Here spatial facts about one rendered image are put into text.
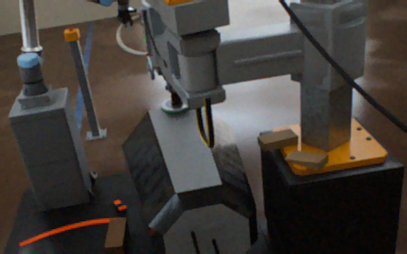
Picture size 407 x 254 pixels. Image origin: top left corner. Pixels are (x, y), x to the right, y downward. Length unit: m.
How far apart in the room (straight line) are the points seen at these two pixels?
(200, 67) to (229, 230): 0.82
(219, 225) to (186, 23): 1.00
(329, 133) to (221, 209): 0.70
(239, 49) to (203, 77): 0.21
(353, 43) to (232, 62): 0.56
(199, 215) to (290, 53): 0.90
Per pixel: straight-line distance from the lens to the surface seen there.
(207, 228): 2.44
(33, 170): 3.78
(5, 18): 9.78
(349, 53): 2.44
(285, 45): 2.39
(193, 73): 2.34
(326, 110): 2.57
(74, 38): 4.52
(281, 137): 2.72
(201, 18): 2.19
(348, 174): 2.59
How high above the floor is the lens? 2.16
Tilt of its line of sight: 29 degrees down
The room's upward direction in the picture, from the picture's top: 9 degrees counter-clockwise
